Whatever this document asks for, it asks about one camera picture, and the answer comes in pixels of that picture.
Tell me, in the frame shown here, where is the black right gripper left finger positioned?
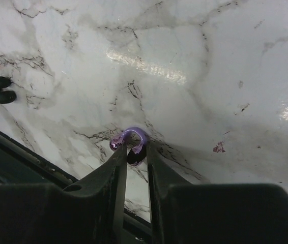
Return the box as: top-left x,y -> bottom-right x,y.
0,145 -> 127,243

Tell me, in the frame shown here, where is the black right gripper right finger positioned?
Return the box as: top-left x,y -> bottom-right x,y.
147,144 -> 288,243

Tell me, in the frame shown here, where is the purple earbud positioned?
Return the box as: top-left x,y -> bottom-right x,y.
109,127 -> 149,167

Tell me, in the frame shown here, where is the black earbud right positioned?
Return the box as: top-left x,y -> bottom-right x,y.
0,90 -> 17,104

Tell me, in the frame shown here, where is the black mounting rail base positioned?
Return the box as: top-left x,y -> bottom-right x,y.
0,131 -> 151,243

